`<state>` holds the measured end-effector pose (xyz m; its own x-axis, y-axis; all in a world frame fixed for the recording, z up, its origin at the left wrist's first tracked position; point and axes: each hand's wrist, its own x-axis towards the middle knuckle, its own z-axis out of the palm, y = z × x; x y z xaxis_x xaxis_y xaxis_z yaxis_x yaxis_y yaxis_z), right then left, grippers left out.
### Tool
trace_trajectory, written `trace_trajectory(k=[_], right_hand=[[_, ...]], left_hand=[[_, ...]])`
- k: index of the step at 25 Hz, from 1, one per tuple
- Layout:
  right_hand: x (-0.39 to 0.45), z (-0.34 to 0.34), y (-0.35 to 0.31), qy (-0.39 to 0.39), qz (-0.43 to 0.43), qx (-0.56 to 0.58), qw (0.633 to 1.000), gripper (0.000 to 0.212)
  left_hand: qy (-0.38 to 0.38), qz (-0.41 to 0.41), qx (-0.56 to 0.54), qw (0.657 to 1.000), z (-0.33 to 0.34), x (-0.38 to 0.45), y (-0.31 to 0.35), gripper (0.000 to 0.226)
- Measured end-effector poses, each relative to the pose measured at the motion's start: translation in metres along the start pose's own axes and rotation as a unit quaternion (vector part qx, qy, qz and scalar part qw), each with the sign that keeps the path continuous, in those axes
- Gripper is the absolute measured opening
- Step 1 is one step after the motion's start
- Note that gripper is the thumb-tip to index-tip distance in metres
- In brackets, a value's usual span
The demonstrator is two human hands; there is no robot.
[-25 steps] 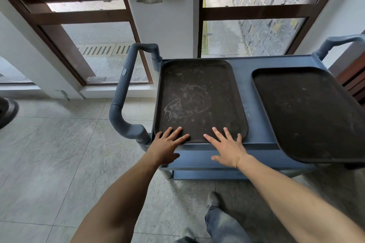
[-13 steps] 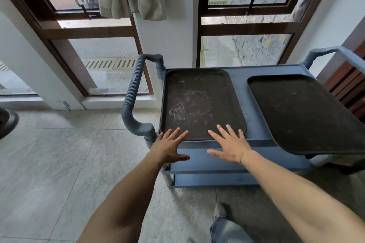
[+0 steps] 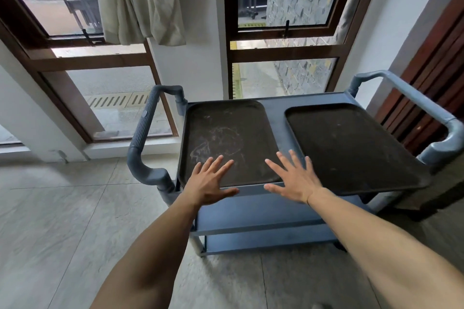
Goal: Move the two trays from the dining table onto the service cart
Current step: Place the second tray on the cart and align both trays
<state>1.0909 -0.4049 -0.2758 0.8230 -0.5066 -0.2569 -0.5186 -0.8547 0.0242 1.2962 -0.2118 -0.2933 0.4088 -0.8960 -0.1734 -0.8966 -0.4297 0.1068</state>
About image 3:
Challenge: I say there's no brown slatted wooden door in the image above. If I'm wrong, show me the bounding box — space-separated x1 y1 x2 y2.
374 0 464 156

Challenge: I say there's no wide brown framed window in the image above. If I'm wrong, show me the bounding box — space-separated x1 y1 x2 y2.
0 0 180 145

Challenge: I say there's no scratched black serving tray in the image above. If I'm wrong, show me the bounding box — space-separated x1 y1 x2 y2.
177 99 283 188

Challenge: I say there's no white slotted drain grate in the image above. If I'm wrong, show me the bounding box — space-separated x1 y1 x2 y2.
84 92 150 109

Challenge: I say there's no plain black serving tray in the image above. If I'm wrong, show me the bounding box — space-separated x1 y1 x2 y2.
284 103 432 196

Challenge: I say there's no person's left hand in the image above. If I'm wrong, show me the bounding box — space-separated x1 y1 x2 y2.
183 155 240 208

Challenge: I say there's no beige fabric curtain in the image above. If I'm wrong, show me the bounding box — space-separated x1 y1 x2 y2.
86 0 187 47

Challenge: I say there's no narrow brown framed window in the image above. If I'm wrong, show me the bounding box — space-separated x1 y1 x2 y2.
223 0 389 100

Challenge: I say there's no person's left forearm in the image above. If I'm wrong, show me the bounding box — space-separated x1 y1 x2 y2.
90 191 204 309

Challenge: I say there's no person's right forearm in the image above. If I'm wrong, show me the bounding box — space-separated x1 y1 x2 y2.
307 187 464 309

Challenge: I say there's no person's right hand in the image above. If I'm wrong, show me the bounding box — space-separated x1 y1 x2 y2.
263 150 323 205

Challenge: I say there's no blue plastic service cart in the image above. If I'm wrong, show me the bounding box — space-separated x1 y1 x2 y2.
126 70 464 257

